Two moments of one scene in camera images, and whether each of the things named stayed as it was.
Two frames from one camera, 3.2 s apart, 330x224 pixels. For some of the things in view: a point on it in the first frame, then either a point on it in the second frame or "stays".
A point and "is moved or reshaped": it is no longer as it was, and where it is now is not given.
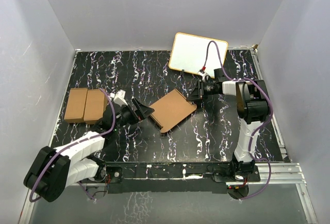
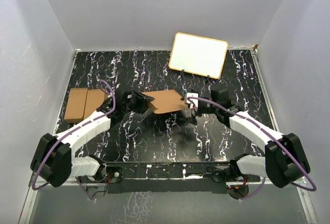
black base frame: (175, 177) stays
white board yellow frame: (188, 54) stays
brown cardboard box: (171, 109) is moved or reshaped
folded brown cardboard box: (85, 106) stays
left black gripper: (141, 113) → (143, 101)
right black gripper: (198, 93) → (192, 118)
